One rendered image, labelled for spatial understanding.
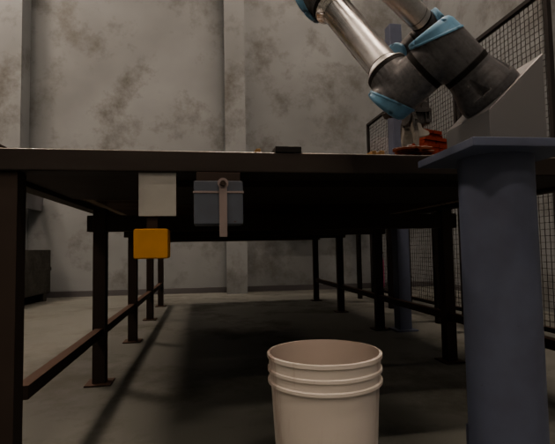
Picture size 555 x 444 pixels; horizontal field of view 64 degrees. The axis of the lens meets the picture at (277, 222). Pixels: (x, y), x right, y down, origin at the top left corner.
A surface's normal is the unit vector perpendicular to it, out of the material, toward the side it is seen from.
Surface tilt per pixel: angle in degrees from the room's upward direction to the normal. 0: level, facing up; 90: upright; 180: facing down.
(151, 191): 90
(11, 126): 90
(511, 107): 90
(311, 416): 93
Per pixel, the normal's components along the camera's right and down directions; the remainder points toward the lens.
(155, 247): 0.16, -0.06
